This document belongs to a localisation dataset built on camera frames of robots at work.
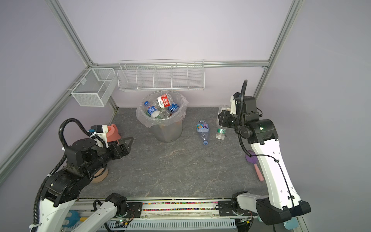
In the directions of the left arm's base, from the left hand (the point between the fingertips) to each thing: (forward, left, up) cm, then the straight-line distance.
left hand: (125, 141), depth 62 cm
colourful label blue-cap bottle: (+26, -39, -28) cm, 55 cm away
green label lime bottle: (+25, -14, -10) cm, 30 cm away
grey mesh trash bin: (+19, -14, -22) cm, 33 cm away
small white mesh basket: (+48, +34, -7) cm, 59 cm away
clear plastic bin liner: (+18, -5, -7) cm, 20 cm away
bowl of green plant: (-15, +5, +3) cm, 16 cm away
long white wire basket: (+54, -12, -2) cm, 55 cm away
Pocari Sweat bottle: (+30, -20, -12) cm, 38 cm away
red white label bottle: (+32, -15, -7) cm, 36 cm away
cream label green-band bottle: (+2, -43, 0) cm, 43 cm away
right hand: (+9, -45, +3) cm, 46 cm away
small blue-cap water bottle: (+23, -8, -5) cm, 25 cm away
